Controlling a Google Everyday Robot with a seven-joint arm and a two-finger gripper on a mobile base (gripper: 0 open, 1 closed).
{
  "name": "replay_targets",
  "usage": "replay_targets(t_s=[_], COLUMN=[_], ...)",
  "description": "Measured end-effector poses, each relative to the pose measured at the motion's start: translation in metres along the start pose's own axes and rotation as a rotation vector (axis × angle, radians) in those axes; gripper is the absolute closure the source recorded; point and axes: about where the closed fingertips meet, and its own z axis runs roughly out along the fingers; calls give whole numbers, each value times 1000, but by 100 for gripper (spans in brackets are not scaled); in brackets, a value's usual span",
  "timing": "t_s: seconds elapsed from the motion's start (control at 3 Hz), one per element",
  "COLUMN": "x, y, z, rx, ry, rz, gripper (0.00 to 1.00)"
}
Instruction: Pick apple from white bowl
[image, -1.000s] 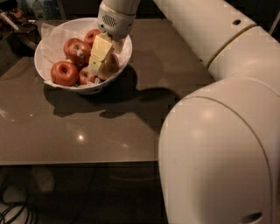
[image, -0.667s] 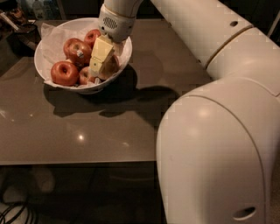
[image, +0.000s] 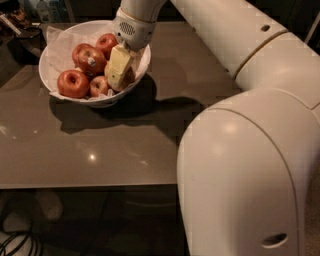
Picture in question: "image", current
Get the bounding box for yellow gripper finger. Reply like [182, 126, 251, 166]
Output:
[131, 48, 145, 72]

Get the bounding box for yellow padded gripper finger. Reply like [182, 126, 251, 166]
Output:
[107, 44, 132, 88]

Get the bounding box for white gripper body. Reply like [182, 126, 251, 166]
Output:
[113, 8, 156, 51]

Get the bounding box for yellow-red apple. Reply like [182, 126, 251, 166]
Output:
[104, 61, 135, 92]

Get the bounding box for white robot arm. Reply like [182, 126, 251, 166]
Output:
[109, 0, 320, 256]

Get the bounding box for red apple back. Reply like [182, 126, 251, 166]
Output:
[96, 33, 118, 60]

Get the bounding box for red apple with sticker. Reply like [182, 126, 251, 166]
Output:
[72, 43, 107, 77]

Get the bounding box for small red apple front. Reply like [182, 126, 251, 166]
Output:
[89, 76, 110, 97]

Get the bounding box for red apple front left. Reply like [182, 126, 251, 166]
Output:
[57, 70, 89, 99]

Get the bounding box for white paper liner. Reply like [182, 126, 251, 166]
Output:
[45, 19, 148, 101]

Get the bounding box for plastic bottle background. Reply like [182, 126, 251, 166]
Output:
[36, 0, 51, 23]

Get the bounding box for dark bag at left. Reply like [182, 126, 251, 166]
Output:
[8, 27, 47, 65]

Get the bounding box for black cables on floor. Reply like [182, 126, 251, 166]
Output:
[0, 216, 46, 256]

